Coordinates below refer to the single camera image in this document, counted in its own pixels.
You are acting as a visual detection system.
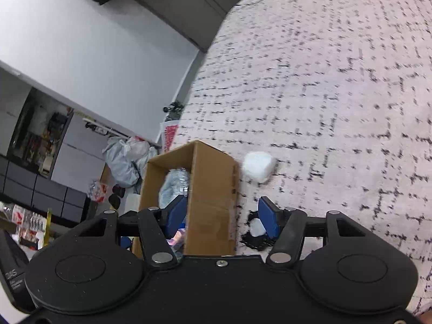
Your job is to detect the black item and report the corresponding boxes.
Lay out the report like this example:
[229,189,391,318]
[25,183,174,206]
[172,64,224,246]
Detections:
[158,167,190,208]

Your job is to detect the white soft bundle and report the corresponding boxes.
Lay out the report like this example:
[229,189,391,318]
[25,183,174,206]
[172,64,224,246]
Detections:
[242,151,277,184]

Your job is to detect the fluffy blue plush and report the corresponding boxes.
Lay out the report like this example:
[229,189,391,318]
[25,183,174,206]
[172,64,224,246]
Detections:
[167,228,186,252]

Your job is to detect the blue tissue pack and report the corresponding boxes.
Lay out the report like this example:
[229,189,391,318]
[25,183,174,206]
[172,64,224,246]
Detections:
[120,236,133,251]

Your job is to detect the person's right hand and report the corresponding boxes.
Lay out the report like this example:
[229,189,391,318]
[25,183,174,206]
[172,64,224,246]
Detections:
[417,303,432,324]

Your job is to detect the black lace white pad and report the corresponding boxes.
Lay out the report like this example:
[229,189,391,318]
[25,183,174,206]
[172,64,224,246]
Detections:
[240,211,288,252]

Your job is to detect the black slippers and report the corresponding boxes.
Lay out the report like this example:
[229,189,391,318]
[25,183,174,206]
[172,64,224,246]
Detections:
[108,184,126,210]

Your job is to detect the brown cardboard box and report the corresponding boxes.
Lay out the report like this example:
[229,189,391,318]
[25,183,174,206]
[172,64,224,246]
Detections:
[139,140,239,256]

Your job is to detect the red white package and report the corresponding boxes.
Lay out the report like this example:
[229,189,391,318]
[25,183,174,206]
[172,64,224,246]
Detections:
[87,180,108,203]

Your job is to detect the white plastic bag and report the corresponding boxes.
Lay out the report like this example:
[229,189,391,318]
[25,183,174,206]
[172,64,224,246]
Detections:
[128,138,158,177]

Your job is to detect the grey plastic bag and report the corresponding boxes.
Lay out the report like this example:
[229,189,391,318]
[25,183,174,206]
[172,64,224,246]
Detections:
[102,137,140,188]

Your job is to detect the red patterned plastic bag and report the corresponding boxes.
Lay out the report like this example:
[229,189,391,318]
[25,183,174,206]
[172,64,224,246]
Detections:
[161,120,179,153]

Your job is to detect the white shelf cabinet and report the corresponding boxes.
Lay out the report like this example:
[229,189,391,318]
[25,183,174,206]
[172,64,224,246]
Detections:
[1,70,108,227]

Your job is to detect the black toy vehicle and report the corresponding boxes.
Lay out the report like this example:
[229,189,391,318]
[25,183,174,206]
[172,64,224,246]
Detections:
[163,101,184,114]

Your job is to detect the white black patterned bedspread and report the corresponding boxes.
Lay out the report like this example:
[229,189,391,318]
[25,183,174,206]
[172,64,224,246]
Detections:
[173,0,431,314]

